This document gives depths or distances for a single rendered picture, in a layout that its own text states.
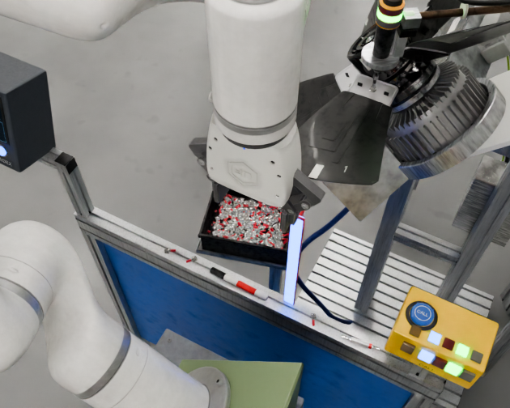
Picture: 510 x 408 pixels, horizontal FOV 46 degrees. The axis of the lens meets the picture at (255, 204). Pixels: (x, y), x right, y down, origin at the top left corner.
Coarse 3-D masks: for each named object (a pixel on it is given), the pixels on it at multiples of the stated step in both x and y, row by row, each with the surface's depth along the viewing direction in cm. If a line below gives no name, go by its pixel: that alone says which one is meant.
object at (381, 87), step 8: (360, 80) 122; (368, 80) 122; (376, 80) 122; (352, 88) 120; (360, 88) 120; (368, 88) 120; (376, 88) 120; (384, 88) 120; (392, 88) 120; (368, 96) 119; (376, 96) 119; (384, 96) 119; (392, 96) 119
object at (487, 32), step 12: (492, 24) 94; (504, 24) 95; (444, 36) 96; (456, 36) 93; (468, 36) 90; (480, 36) 105; (492, 36) 106; (432, 48) 113; (444, 48) 113; (456, 48) 112
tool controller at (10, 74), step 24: (0, 72) 114; (24, 72) 115; (0, 96) 111; (24, 96) 114; (48, 96) 120; (0, 120) 114; (24, 120) 117; (48, 120) 123; (24, 144) 120; (48, 144) 126; (24, 168) 123
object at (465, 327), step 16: (416, 288) 107; (432, 304) 106; (448, 304) 106; (400, 320) 104; (448, 320) 104; (464, 320) 104; (480, 320) 104; (400, 336) 103; (448, 336) 102; (464, 336) 102; (480, 336) 102; (400, 352) 108; (416, 352) 105; (432, 352) 102; (448, 352) 101; (480, 352) 101; (432, 368) 106; (464, 368) 101; (480, 368) 99; (464, 384) 105
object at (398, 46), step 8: (408, 8) 106; (416, 8) 106; (408, 16) 105; (416, 16) 105; (400, 24) 107; (408, 24) 106; (416, 24) 106; (400, 32) 106; (408, 32) 106; (416, 32) 107; (400, 40) 108; (368, 48) 113; (392, 48) 112; (400, 48) 110; (368, 56) 112; (392, 56) 112; (400, 56) 112; (368, 64) 111; (376, 64) 111; (384, 64) 111; (392, 64) 111
